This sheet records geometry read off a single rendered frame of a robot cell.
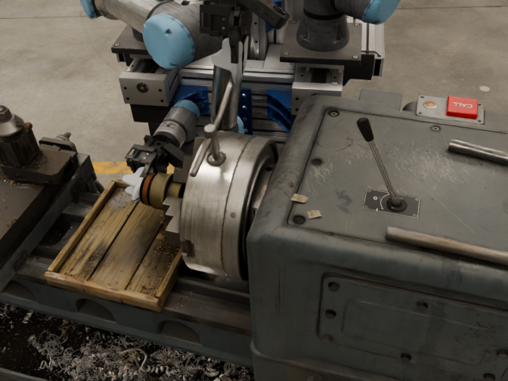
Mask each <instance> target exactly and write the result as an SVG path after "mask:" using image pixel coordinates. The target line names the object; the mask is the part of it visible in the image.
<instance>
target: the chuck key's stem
mask: <svg viewBox="0 0 508 381"><path fill-rule="evenodd" d="M204 132H205V135H206V138H212V139H213V140H212V143H211V145H210V147H209V152H210V153H211V154H212V158H213V159H212V160H213V161H217V162H218V161H219V160H220V158H221V157H220V156H219V151H220V147H219V142H218V136H217V132H216V128H215V126H214V125H213V124H208V125H206V126H205V127H204Z"/></svg>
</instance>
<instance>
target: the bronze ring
mask: <svg viewBox="0 0 508 381"><path fill-rule="evenodd" d="M173 174H174V173H171V174H166V173H159V174H155V173H147V174H146V175H145V176H144V178H143V180H142V182H141V186H140V191H139V196H140V200H141V202H142V204H144V205H146V206H152V207H153V208H154V209H159V210H163V202H164V201H165V199H166V198H167V196H172V197H179V198H182V199H183V195H184V189H185V185H186V183H181V182H177V181H173Z"/></svg>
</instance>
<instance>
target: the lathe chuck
mask: <svg viewBox="0 0 508 381"><path fill-rule="evenodd" d="M217 136H218V142H219V147H220V151H219V153H223V154H224V156H225V160H224V161H223V162H222V163H220V164H218V165H213V164H211V163H210V162H209V156H210V155H211V153H210V152H209V150H208V151H207V154H206V156H205V158H204V160H203V163H202V165H201V167H200V169H199V171H198V173H197V176H196V177H191V176H190V173H191V170H192V168H193V166H194V163H195V162H196V160H197V157H198V156H199V154H200V151H201V149H202V147H203V145H204V143H205V141H206V138H205V140H204V141H203V143H202V144H201V145H200V148H199V149H198V151H197V154H196V156H195V157H194V161H193V162H192V165H191V168H190V171H189V174H188V177H187V182H186V185H185V189H184V195H183V199H182V204H181V215H180V227H179V237H180V241H186V240H191V243H194V252H195V255H194V256H189V255H188V253H185V252H182V253H181V254H182V257H183V260H184V262H185V264H186V265H187V266H188V267H189V268H190V269H193V270H196V271H202V272H206V273H210V274H216V275H219V276H222V277H228V276H227V275H226V273H225V270H224V266H223V261H222V232H223V224H224V218H225V209H226V205H227V201H228V194H229V190H230V187H231V182H232V179H233V177H234V172H235V169H236V167H237V164H238V161H239V159H240V156H241V154H242V152H243V150H244V148H245V146H246V145H247V144H248V142H249V141H250V140H251V139H252V138H254V137H255V136H254V135H245V134H240V133H235V132H225V131H221V130H220V131H219V132H217Z"/></svg>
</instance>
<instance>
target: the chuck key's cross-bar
mask: <svg viewBox="0 0 508 381"><path fill-rule="evenodd" d="M233 85H234V81H233V78H232V73H231V74H230V77H229V80H228V84H227V87H226V89H225V93H224V96H223V98H222V101H221V105H220V107H219V110H218V114H217V117H216V119H215V121H214V123H213V125H214V126H215V128H216V131H217V130H218V127H219V126H220V124H221V121H222V118H223V116H224V113H225V109H226V106H227V104H228V99H229V97H230V94H231V90H232V88H233ZM212 140H213V139H212V138H206V141H205V143H204V145H203V147H202V149H201V151H200V154H199V156H198V157H197V160H196V162H195V163H194V166H193V168H192V170H191V172H190V176H191V177H196V176H197V173H198V171H199V169H200V167H201V165H202V163H203V160H204V158H205V156H206V154H207V151H208V149H209V147H210V145H211V143H212Z"/></svg>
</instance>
